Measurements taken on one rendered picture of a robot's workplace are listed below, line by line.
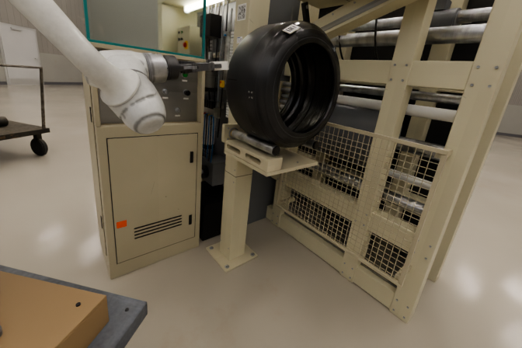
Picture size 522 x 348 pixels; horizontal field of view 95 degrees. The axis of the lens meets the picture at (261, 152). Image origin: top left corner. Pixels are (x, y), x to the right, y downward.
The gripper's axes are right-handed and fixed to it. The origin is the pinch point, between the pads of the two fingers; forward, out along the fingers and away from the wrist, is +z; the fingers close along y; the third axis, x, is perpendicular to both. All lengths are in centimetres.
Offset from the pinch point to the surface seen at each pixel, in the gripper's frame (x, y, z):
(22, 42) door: -47, 1295, -112
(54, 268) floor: 113, 77, -76
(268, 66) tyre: 0.4, -10.1, 14.9
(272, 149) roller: 34.7, -9.8, 17.8
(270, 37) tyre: -9.7, -6.2, 19.4
